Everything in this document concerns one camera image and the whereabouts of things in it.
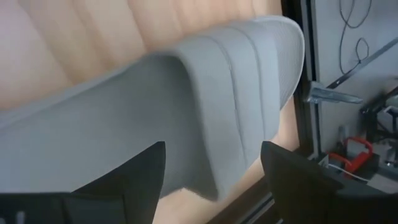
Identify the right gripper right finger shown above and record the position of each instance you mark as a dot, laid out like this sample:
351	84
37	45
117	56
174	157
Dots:
295	180

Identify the red and black cart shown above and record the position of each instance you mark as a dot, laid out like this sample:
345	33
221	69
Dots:
357	155

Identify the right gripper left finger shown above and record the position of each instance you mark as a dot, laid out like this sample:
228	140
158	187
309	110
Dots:
136	174

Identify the gray rubber slide sandal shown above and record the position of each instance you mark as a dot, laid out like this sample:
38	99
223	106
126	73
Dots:
155	109

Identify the gray metal clamp post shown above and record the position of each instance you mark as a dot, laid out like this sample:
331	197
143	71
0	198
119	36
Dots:
329	95

